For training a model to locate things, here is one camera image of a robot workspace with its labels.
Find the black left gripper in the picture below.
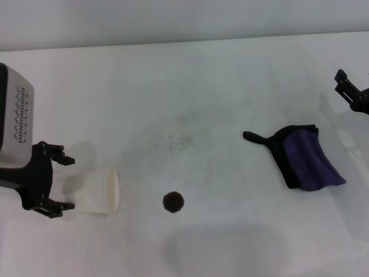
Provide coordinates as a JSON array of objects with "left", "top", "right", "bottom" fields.
[{"left": 0, "top": 141, "right": 76, "bottom": 219}]

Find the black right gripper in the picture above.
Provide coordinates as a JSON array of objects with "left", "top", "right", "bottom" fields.
[{"left": 334, "top": 69, "right": 369, "bottom": 115}]

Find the white paper cup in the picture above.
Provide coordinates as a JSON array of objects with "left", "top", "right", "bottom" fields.
[{"left": 65, "top": 166, "right": 121, "bottom": 216}]

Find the purple rag with black edge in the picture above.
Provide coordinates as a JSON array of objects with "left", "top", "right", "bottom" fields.
[{"left": 243, "top": 124, "right": 347, "bottom": 192}]

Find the black water stain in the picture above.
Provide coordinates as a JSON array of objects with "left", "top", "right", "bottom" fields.
[{"left": 162, "top": 191, "right": 185, "bottom": 215}]

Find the left wrist camera housing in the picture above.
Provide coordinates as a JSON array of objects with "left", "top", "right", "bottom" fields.
[{"left": 0, "top": 62, "right": 35, "bottom": 170}]

